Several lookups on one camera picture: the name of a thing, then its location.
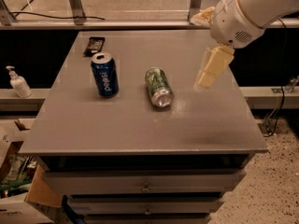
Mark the black candy bar wrapper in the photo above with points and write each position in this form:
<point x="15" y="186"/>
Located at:
<point x="95" y="45"/>

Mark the white pump bottle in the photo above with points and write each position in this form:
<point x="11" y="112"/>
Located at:
<point x="18" y="83"/>

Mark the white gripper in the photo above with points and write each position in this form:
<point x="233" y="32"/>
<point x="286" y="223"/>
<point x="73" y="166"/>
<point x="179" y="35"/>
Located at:
<point x="234" y="22"/>

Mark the cardboard box with snacks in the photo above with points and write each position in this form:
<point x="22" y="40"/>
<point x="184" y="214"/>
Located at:
<point x="20" y="174"/>

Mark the green soda can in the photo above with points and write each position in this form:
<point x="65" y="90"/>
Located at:
<point x="160" y="92"/>

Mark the grey drawer cabinet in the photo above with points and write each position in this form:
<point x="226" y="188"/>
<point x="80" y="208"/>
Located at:
<point x="123" y="160"/>

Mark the blue pepsi can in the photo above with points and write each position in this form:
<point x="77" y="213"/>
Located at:
<point x="105" y="74"/>

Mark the white box lower left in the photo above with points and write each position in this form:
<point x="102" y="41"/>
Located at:
<point x="15" y="210"/>

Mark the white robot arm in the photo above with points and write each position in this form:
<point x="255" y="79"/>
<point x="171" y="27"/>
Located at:
<point x="265" y="12"/>

